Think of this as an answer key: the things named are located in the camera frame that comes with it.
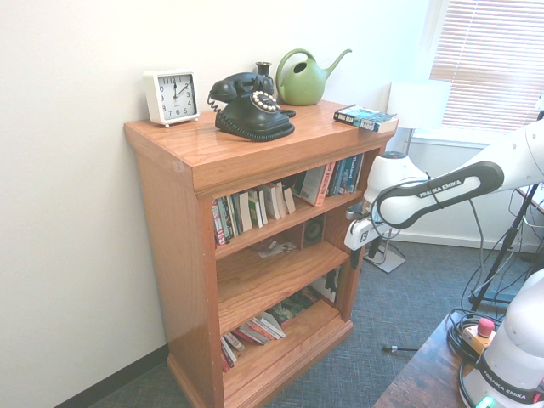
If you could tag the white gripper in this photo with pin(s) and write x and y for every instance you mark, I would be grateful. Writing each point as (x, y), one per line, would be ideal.
(361, 236)

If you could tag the blue black paperback book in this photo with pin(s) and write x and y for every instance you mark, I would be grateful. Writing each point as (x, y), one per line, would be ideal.
(365, 117)

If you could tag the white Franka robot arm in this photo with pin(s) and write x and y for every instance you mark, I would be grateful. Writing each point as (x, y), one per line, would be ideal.
(446, 187)

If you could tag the white illustrated cover book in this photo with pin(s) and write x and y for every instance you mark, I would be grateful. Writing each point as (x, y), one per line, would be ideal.
(329, 285)

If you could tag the small brown speaker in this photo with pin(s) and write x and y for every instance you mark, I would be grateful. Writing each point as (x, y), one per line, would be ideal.
(314, 231)

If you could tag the orange spine book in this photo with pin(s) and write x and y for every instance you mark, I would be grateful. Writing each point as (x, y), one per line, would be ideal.
(323, 183)

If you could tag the blue travel guide book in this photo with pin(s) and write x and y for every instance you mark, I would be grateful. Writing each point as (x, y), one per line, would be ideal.
(355, 172)

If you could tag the loose papers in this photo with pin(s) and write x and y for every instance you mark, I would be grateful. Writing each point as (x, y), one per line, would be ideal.
(276, 248)

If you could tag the dark green cover book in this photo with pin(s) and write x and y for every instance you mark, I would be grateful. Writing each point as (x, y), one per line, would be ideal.
(293, 307)

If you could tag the black marker pen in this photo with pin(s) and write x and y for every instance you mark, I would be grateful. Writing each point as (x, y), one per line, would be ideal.
(391, 349)

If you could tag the white paperback book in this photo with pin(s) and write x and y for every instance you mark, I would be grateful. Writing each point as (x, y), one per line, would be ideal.
(272, 324)

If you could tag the red spine paperback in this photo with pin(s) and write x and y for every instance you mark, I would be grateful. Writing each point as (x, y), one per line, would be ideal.
(253, 335)

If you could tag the red emergency stop button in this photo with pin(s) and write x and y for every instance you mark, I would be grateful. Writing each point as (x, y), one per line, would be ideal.
(484, 328)

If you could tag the red white spine book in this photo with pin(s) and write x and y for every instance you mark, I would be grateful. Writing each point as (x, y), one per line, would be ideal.
(218, 225)

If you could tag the wooden bookshelf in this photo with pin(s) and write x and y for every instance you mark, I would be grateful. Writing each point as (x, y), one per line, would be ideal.
(255, 149)

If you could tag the white shade floor lamp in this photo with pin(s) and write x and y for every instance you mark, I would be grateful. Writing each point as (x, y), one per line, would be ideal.
(418, 104)

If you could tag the black vintage rotary telephone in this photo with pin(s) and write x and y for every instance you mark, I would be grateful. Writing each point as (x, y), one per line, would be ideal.
(251, 119)

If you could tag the green plastic watering can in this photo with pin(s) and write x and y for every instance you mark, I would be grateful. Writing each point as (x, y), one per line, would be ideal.
(302, 87)

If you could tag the black ceramic vase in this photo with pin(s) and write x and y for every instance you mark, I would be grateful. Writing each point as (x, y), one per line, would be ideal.
(263, 70)

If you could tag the white window blinds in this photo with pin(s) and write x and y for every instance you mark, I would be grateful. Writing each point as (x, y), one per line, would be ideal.
(489, 64)

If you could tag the white square alarm clock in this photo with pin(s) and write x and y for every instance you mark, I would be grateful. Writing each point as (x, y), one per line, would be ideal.
(174, 95)

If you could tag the black camera tripod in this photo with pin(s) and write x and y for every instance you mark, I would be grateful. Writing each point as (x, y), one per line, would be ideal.
(506, 246)

